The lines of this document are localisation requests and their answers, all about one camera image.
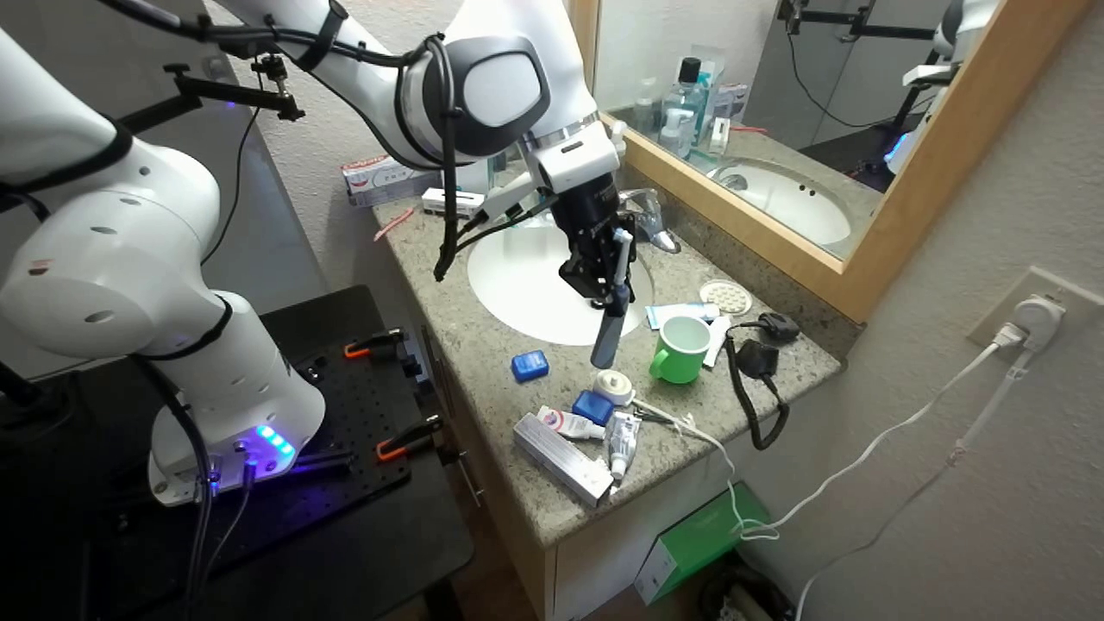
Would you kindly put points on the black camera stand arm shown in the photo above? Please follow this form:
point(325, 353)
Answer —
point(209, 94)

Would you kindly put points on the beige vanity cabinet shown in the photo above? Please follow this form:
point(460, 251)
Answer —
point(587, 563)

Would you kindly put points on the pink toothbrush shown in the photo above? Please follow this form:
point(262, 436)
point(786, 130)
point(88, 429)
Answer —
point(400, 223)

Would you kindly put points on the small white pink tube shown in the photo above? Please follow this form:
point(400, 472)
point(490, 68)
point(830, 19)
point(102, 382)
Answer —
point(571, 429)

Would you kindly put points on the green toothbrush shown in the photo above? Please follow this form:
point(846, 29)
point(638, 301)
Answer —
point(510, 209)

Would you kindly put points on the wooden framed mirror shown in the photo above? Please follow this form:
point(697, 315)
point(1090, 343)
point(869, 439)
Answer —
point(830, 105)

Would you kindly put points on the white toothpaste carton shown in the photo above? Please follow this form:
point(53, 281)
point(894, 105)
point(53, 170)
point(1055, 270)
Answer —
point(373, 176)

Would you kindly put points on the white toothpaste tube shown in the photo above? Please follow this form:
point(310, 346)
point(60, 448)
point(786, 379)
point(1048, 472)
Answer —
point(623, 448)

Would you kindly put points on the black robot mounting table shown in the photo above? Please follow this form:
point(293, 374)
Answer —
point(348, 518)

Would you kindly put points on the green mug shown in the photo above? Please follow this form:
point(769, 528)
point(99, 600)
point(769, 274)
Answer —
point(677, 353)

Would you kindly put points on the white power adapter plug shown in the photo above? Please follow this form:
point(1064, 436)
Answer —
point(1040, 319)

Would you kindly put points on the green cardboard box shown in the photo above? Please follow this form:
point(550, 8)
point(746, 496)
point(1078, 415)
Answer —
point(696, 541)

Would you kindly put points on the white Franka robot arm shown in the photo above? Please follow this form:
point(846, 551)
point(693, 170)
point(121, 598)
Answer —
point(106, 264)

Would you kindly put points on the white sink basin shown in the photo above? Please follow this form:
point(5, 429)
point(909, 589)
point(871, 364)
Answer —
point(519, 293)

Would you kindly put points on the chrome faucet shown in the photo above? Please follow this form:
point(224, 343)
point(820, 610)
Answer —
point(653, 224)

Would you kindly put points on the orange black clamp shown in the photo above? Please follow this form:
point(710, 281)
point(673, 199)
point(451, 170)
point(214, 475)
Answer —
point(373, 343)
point(406, 442)

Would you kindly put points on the small blue floss container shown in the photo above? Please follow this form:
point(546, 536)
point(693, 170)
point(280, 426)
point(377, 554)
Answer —
point(528, 367)

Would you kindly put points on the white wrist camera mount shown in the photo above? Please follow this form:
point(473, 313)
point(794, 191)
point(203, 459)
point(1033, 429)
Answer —
point(573, 155)

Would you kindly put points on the white round soap disc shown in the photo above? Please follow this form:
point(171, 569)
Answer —
point(727, 298)

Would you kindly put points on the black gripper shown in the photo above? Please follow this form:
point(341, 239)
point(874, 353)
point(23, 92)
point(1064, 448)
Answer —
point(587, 218)

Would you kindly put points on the blue square container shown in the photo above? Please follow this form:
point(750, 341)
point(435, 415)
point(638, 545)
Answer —
point(595, 410)

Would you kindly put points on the beige wall outlet plate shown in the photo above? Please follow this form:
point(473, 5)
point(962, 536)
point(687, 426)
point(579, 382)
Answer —
point(1075, 301)

